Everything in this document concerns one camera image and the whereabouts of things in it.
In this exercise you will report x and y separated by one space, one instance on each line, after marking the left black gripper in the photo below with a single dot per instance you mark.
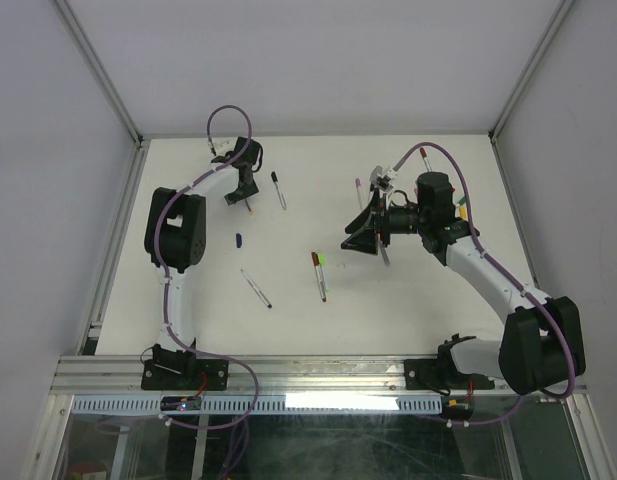
237 196

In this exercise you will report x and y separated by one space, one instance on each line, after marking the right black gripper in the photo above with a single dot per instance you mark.
364 240

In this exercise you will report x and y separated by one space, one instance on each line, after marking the brown cap marker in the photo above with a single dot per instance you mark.
319 276

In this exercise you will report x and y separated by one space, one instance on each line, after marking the blue marker pen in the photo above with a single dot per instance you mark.
258 291

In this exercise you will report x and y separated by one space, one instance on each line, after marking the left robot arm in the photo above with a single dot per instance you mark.
176 235

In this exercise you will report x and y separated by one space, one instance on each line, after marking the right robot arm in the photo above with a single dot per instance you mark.
542 342

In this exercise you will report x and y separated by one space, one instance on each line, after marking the grey pen on table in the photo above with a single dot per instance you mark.
384 255

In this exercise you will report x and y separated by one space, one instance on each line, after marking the black cap marker left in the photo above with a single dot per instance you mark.
279 192

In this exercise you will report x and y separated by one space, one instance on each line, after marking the purple cap marker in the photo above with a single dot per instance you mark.
359 192

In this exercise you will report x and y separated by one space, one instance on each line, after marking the light green cap marker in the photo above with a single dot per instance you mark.
322 264

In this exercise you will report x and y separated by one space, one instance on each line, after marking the dark red cap marker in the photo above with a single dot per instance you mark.
425 159

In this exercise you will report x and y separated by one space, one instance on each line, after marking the controller board with LEDs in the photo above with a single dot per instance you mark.
181 403

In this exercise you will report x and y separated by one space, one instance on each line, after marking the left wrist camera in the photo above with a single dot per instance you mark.
221 147

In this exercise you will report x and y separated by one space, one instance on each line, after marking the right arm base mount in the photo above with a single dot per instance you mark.
439 373

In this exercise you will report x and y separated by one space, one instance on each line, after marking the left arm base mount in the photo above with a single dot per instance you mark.
183 372

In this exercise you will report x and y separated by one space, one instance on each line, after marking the slotted cable duct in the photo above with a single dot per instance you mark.
307 403

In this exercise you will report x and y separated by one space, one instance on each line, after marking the aluminium front rail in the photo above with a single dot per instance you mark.
120 374

